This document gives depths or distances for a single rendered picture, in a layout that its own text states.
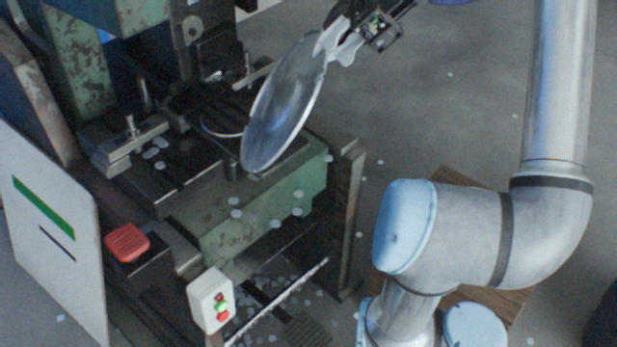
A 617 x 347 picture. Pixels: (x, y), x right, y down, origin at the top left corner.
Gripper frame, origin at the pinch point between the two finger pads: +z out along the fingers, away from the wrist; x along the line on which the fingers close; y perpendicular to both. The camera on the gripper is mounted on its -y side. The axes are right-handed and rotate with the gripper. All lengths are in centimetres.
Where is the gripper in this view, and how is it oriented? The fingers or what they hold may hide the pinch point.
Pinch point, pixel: (320, 52)
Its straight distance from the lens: 101.0
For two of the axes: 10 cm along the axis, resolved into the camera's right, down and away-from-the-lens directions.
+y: 1.5, 7.2, -6.8
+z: -7.2, 5.5, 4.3
